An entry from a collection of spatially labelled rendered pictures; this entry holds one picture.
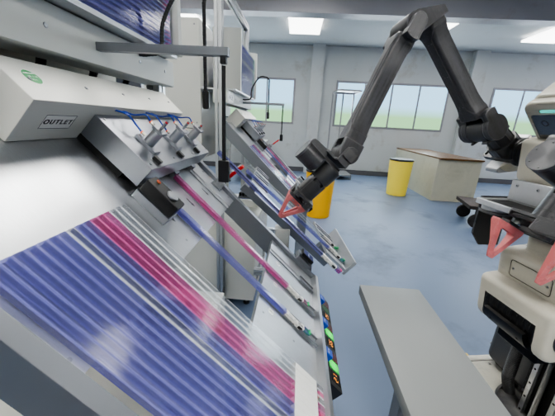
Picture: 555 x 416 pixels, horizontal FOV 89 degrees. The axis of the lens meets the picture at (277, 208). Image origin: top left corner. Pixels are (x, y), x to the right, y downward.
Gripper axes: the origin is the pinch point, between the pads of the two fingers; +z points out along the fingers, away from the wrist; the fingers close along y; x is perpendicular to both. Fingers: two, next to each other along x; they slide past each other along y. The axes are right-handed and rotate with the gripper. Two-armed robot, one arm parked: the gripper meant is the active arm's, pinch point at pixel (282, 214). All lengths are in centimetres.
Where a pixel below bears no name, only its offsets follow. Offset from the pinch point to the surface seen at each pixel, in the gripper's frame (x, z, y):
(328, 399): 24.7, 8.2, 37.8
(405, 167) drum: 177, -100, -459
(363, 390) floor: 98, 42, -30
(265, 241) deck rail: 4.6, 12.8, -7.4
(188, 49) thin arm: -38.7, -15.6, 20.7
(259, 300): 6.1, 10.1, 25.7
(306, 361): 21.3, 10.3, 30.5
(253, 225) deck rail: -2.0, 11.9, -7.4
